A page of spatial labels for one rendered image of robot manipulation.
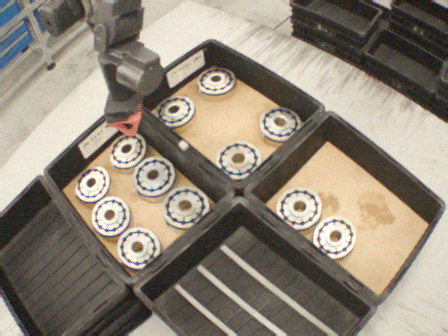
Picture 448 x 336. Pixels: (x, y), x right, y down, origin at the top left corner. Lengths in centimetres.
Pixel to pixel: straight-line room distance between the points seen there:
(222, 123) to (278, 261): 39
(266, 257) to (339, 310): 22
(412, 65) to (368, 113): 83
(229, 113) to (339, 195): 35
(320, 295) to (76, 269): 56
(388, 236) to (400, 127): 47
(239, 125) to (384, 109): 51
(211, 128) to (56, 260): 53
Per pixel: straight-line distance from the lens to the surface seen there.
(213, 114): 114
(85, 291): 99
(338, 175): 104
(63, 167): 109
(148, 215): 101
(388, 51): 214
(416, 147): 132
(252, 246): 95
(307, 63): 147
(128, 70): 68
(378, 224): 100
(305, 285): 92
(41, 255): 108
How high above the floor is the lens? 170
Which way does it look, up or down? 56 degrees down
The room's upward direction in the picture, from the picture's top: 10 degrees counter-clockwise
